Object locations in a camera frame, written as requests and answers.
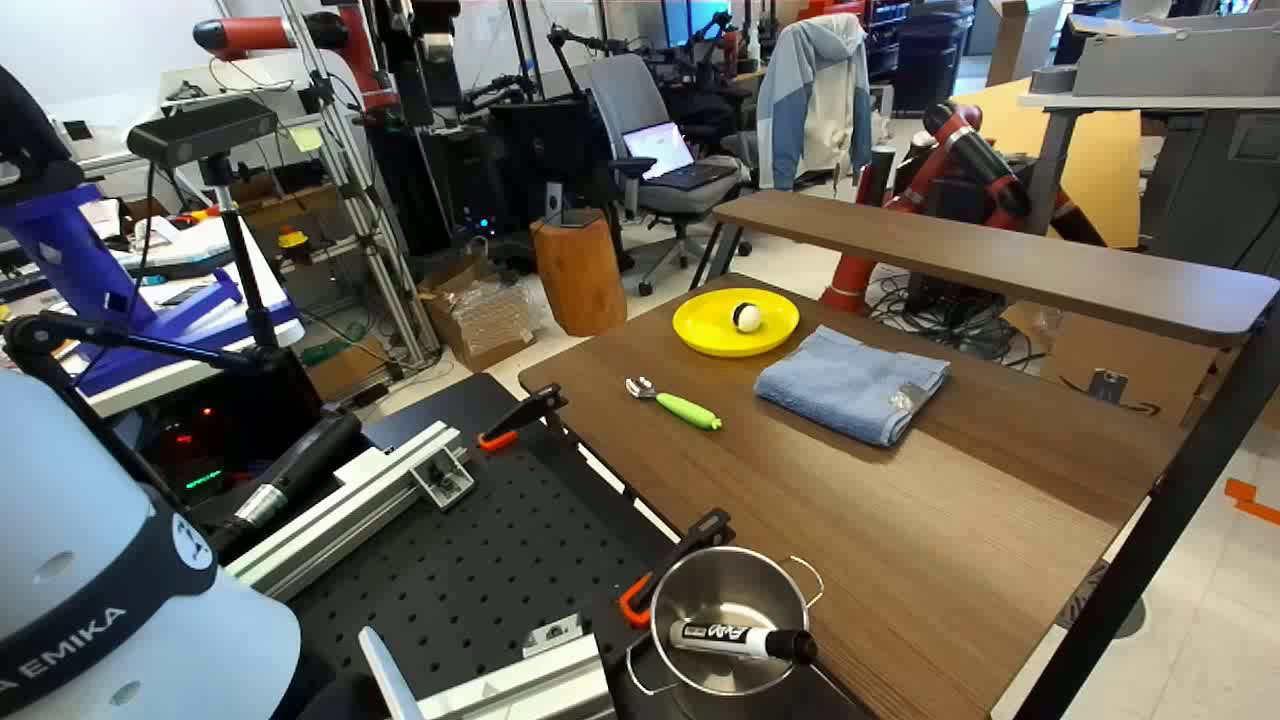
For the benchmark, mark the white ball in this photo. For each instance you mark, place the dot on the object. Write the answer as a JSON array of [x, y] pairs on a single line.
[[747, 318]]

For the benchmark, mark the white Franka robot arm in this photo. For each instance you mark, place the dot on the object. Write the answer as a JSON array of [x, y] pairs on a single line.
[[81, 533]]

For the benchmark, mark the red robot arm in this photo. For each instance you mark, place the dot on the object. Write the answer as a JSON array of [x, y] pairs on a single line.
[[252, 32]]

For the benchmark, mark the yellow plate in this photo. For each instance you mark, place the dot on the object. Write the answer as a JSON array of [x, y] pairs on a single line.
[[705, 335]]

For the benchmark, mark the blue towel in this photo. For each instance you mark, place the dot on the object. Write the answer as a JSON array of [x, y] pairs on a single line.
[[845, 387]]

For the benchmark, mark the black orange clamp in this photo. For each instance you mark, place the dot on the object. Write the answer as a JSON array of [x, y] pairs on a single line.
[[522, 418], [686, 544]]

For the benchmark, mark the cardboard box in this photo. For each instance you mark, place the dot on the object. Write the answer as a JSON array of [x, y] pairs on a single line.
[[480, 320]]

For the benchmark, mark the open laptop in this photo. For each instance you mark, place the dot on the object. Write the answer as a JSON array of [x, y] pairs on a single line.
[[660, 144]]

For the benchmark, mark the black perforated breadboard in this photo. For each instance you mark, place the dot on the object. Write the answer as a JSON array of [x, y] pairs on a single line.
[[493, 544]]

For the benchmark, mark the steel pot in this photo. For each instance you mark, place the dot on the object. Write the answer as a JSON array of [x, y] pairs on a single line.
[[723, 584]]

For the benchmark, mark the black computer tower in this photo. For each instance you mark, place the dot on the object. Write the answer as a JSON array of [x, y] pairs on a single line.
[[454, 181]]

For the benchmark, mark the grey office chair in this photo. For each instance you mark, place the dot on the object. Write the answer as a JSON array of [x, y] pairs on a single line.
[[624, 93]]

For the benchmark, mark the metal rack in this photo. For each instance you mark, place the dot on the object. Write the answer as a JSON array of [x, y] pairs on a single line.
[[380, 240]]

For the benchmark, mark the black and white marker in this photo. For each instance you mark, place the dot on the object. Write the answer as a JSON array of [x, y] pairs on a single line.
[[735, 637]]

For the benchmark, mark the white and blue jacket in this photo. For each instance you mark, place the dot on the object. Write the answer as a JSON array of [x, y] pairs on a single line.
[[812, 93]]

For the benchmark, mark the long aluminium extrusion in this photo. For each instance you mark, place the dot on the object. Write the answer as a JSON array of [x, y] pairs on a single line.
[[352, 505]]

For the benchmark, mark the short aluminium extrusion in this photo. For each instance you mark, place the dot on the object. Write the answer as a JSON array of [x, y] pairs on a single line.
[[522, 687]]

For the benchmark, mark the black cylinder with silver tip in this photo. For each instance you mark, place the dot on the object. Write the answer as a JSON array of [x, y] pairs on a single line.
[[300, 474]]

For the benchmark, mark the wooden shelf board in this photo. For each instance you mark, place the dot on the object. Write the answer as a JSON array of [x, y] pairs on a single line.
[[1014, 261]]

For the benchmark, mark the black control box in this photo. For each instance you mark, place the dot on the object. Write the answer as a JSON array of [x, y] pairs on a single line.
[[252, 401]]

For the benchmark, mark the red and black robot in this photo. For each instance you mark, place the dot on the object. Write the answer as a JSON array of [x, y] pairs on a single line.
[[980, 167]]

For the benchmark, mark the yellow board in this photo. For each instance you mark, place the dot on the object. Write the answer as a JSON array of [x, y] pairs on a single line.
[[1106, 167]]

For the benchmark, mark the grey desk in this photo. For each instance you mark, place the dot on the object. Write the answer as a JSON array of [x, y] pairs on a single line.
[[1200, 175]]

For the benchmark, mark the orange floor tape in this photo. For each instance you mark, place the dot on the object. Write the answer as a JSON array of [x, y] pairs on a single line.
[[1249, 500]]

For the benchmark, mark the black rounded housing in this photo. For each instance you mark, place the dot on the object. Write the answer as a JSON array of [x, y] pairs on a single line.
[[24, 135]]

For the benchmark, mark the black camera on stand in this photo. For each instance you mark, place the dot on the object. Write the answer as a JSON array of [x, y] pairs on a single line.
[[202, 124]]

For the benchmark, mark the black table frame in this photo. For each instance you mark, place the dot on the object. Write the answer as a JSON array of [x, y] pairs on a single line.
[[1172, 521]]

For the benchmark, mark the blue frame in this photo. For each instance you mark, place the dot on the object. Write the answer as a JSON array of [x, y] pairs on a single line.
[[63, 255]]

